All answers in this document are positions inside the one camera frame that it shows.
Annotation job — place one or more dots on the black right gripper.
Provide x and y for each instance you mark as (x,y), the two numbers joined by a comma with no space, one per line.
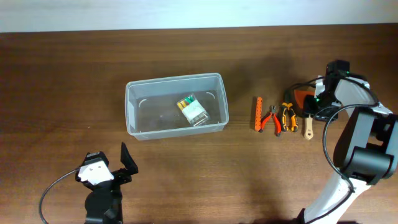
(311,106)

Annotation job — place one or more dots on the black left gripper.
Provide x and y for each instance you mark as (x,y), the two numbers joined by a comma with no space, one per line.
(117,178)

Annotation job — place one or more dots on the orange scraper with wooden handle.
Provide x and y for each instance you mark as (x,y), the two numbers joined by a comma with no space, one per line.
(299,96)

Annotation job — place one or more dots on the clear plastic storage container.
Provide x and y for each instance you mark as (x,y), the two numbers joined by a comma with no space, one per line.
(151,105)

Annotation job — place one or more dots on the clear box of coloured bits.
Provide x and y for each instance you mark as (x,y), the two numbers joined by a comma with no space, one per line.
(193,111)

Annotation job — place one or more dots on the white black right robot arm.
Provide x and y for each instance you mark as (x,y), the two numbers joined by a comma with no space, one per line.
(365,153)

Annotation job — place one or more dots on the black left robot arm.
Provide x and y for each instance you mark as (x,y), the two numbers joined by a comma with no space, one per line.
(104,203)

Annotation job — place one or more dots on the orange black long-nose pliers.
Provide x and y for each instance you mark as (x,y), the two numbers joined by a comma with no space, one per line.
(287,111)

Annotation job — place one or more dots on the orange perforated plastic bar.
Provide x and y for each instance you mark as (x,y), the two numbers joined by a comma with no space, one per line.
(258,115)

